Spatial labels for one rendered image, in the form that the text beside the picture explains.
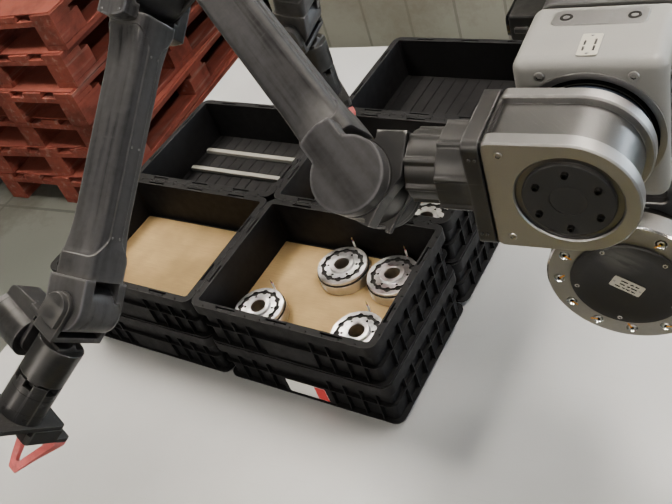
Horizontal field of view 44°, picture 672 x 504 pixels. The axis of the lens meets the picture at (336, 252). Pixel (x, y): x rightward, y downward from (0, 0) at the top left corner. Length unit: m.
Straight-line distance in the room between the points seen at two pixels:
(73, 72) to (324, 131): 2.55
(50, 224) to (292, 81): 3.00
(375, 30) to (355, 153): 2.80
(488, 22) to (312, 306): 2.00
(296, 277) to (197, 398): 0.32
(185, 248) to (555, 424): 0.87
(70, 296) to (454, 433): 0.77
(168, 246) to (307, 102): 1.09
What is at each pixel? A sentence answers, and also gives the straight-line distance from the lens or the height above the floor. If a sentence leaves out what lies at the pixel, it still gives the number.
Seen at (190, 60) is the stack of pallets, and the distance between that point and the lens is 3.83.
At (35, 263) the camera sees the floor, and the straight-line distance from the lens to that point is 3.64.
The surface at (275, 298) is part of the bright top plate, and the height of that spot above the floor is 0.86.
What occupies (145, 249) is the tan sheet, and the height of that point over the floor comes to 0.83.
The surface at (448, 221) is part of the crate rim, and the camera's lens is 1.52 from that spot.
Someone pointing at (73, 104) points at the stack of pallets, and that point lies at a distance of 3.33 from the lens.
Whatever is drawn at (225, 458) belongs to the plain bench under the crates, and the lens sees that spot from 1.61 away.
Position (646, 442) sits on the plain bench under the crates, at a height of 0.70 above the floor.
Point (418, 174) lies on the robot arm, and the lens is 0.77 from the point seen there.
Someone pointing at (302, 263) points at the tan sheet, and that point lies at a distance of 1.69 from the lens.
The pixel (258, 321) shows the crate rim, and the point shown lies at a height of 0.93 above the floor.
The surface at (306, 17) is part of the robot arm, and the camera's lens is 1.40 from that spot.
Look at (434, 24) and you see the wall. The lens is 3.45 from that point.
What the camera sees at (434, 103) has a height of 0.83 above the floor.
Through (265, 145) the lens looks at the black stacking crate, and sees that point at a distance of 2.06.
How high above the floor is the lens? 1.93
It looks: 41 degrees down
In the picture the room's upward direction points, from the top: 21 degrees counter-clockwise
